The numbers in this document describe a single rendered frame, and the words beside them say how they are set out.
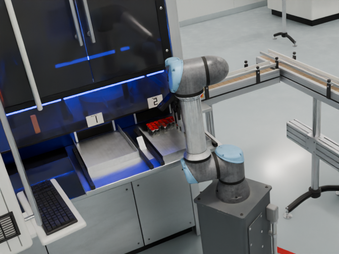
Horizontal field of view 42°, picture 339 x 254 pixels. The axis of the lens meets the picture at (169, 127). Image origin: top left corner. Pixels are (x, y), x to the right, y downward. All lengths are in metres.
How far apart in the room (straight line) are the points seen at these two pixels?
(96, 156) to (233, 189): 0.73
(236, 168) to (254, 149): 1.95
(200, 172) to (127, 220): 0.96
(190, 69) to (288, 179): 1.95
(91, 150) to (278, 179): 1.63
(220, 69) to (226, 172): 0.44
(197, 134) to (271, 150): 2.06
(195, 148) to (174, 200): 0.98
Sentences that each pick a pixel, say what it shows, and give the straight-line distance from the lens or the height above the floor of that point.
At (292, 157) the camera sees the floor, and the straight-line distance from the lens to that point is 3.72.
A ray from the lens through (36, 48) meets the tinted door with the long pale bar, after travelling 2.18.
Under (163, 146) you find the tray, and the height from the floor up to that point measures 0.88.
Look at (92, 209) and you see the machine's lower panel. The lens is 2.60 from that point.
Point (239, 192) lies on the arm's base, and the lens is 1.96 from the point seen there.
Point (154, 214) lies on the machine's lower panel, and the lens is 2.77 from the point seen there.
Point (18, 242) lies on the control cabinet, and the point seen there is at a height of 0.86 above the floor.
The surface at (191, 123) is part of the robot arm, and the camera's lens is 1.77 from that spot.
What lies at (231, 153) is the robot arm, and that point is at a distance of 1.88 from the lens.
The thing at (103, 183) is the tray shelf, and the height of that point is 0.88.
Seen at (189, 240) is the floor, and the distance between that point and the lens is 2.99.
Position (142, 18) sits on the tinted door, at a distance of 2.28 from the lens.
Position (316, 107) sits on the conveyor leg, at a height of 0.75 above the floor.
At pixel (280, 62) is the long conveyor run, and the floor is 0.96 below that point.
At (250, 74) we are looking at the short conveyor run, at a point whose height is 0.93.
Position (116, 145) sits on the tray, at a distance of 2.34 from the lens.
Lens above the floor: 2.01
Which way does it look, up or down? 28 degrees down
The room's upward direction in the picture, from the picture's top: 9 degrees counter-clockwise
